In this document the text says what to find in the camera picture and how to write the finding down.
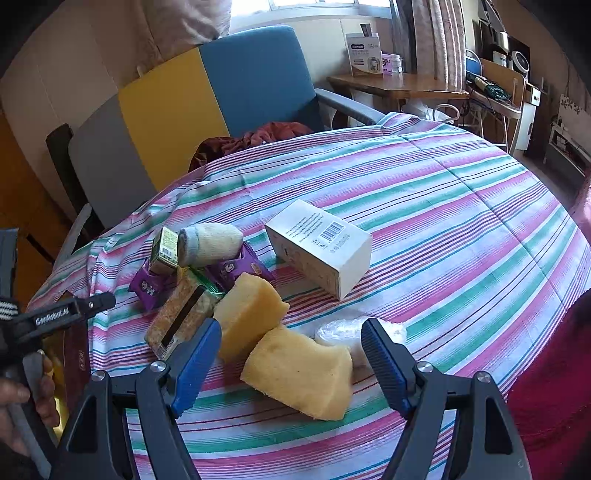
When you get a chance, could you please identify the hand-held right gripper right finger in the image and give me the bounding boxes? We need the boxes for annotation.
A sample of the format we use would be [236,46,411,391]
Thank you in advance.
[361,318,532,480]

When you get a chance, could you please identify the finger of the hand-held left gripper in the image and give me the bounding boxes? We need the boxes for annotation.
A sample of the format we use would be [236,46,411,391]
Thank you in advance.
[68,292,117,321]

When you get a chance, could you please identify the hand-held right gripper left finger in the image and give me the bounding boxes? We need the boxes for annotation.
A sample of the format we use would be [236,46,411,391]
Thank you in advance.
[55,318,223,480]

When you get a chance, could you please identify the purple snack packet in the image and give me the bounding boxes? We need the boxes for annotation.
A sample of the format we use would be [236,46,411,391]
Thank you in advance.
[203,240,277,294]
[128,257,178,309]

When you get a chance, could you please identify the golden tin box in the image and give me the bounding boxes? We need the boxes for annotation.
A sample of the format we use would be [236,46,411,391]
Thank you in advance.
[44,290,93,416]

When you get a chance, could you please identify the yellow sponge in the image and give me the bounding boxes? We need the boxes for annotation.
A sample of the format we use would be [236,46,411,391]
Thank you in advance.
[212,272,291,363]
[241,325,354,422]

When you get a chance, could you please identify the white cardboard box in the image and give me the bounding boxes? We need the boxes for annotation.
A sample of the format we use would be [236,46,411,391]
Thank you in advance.
[264,199,373,301]

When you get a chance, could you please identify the person's left hand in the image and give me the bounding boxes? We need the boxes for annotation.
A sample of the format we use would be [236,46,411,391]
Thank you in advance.
[0,348,62,459]

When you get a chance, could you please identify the small green box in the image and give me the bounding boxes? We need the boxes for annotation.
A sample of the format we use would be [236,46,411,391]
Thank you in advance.
[150,226,181,276]

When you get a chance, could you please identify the rolled white cloth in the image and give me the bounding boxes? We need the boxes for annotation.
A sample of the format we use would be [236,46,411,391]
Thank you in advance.
[177,223,244,267]

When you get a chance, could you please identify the striped cloth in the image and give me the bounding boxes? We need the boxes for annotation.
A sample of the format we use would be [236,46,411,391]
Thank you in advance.
[28,112,591,480]

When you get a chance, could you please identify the grey yellow blue chair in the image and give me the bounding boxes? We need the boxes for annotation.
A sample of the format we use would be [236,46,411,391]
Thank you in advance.
[55,25,386,259]

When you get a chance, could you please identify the dark red cloth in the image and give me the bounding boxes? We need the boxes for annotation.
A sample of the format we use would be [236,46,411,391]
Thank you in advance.
[189,121,315,172]

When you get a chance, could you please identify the white metal chair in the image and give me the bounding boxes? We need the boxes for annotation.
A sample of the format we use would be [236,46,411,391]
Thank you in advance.
[464,85,525,155]

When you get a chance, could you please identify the wooden side table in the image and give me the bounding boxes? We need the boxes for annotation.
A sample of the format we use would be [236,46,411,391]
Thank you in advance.
[327,73,471,130]

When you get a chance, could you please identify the white low cabinet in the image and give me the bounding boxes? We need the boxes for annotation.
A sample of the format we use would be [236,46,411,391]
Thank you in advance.
[545,95,591,190]

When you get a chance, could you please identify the white product box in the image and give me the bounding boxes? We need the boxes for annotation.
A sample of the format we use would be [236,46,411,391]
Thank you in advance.
[344,32,383,78]

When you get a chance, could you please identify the patterned curtain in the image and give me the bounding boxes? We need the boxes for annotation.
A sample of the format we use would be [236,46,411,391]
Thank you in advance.
[390,0,468,92]

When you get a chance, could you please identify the white round fan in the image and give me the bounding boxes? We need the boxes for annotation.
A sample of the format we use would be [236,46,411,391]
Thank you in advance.
[508,50,531,75]

